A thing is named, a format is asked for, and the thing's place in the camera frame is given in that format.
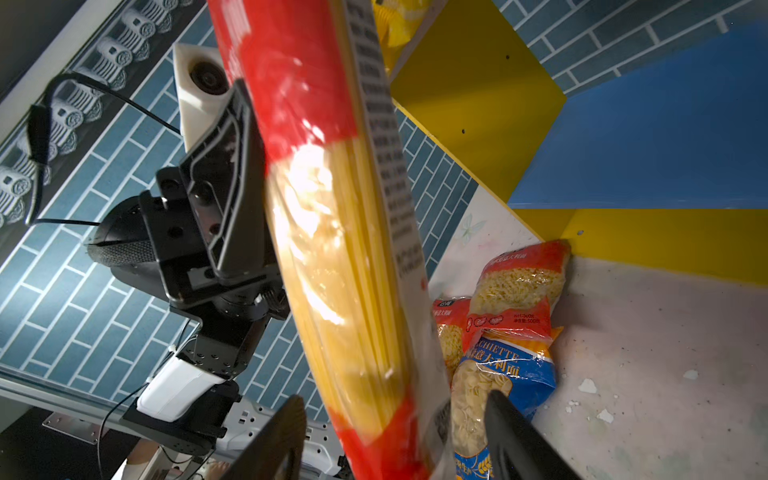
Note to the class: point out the red macaroni bag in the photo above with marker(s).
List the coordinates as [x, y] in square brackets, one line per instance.
[516, 293]
[450, 315]

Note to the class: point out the yellow shelf unit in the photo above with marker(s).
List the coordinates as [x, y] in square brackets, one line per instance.
[636, 130]

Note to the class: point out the yellow spaghetti bag long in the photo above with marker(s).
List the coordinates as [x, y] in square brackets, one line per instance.
[397, 22]

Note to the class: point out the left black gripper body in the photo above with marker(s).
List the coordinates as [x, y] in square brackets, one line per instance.
[153, 243]

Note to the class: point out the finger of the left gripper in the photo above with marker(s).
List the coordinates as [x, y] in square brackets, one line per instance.
[224, 179]

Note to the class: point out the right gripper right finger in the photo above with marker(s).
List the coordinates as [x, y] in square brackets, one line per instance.
[516, 449]

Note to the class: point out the blue shell pasta bag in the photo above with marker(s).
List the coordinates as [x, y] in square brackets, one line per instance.
[521, 369]

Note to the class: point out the red spaghetti bag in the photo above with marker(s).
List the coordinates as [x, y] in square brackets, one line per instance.
[342, 217]

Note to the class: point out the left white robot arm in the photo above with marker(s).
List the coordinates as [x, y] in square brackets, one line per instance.
[215, 353]

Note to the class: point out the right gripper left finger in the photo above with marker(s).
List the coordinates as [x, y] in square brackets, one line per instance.
[276, 452]

